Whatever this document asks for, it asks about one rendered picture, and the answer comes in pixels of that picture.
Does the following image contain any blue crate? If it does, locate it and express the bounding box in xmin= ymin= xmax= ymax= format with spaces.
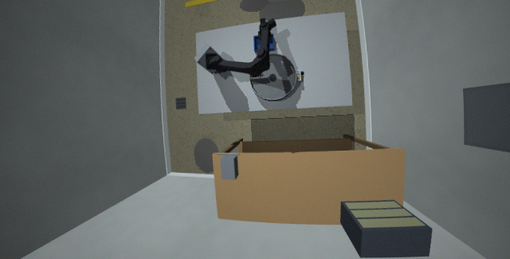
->
xmin=253 ymin=33 xmax=274 ymax=53

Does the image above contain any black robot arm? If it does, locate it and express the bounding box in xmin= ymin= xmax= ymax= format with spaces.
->
xmin=206 ymin=18 xmax=277 ymax=77

